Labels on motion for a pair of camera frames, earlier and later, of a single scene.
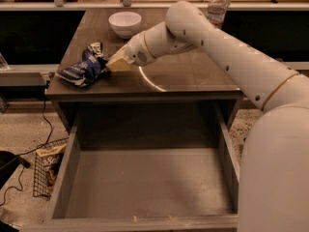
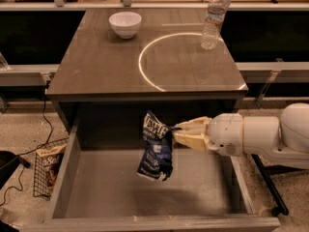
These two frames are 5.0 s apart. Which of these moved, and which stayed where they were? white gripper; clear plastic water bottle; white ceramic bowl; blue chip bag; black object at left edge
Moved: white gripper; blue chip bag
Stayed: white ceramic bowl; clear plastic water bottle; black object at left edge
